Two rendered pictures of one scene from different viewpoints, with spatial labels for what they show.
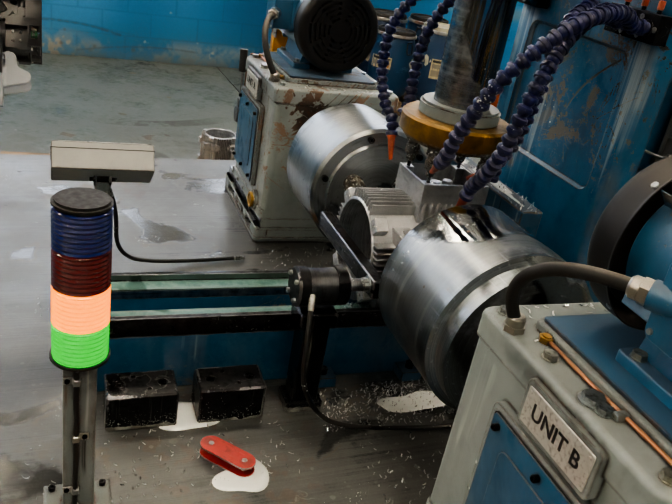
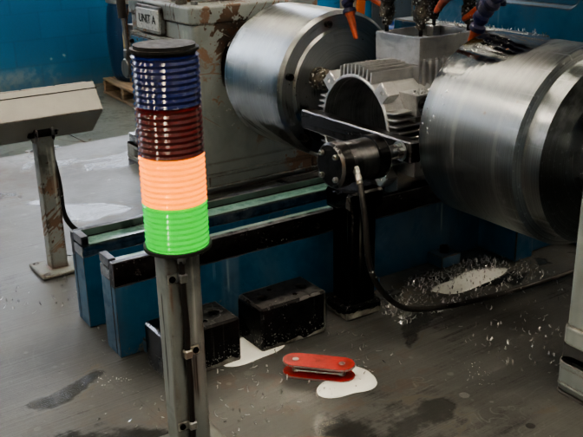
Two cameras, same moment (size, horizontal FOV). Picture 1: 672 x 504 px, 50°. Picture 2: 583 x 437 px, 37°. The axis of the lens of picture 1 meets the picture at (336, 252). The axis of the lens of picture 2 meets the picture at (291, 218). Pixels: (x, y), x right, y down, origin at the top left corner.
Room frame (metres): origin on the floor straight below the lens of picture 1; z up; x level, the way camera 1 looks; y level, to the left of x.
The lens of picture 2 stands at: (-0.10, 0.28, 1.33)
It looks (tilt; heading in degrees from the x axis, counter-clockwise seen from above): 20 degrees down; 350
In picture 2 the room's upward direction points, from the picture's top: 1 degrees counter-clockwise
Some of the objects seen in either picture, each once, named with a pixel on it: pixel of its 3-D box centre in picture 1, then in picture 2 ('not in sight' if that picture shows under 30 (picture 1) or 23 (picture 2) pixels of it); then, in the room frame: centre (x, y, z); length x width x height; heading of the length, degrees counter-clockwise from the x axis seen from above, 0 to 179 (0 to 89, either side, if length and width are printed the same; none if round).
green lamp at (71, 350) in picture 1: (80, 337); (176, 223); (0.65, 0.26, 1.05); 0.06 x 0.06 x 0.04
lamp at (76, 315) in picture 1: (81, 302); (173, 177); (0.65, 0.26, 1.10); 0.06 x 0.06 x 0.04
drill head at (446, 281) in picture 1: (493, 320); (553, 140); (0.89, -0.23, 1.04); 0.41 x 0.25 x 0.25; 24
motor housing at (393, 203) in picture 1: (406, 244); (405, 118); (1.15, -0.12, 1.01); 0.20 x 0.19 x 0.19; 114
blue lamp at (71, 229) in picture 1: (82, 225); (166, 78); (0.65, 0.26, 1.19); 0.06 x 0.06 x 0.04
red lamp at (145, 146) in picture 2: (81, 264); (169, 128); (0.65, 0.26, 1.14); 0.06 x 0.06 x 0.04
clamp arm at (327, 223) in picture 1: (348, 251); (356, 133); (1.07, -0.02, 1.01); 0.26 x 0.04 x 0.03; 24
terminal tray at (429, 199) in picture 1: (439, 194); (426, 54); (1.16, -0.15, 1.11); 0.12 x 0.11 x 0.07; 114
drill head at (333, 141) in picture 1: (348, 165); (293, 74); (1.43, 0.01, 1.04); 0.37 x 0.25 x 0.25; 24
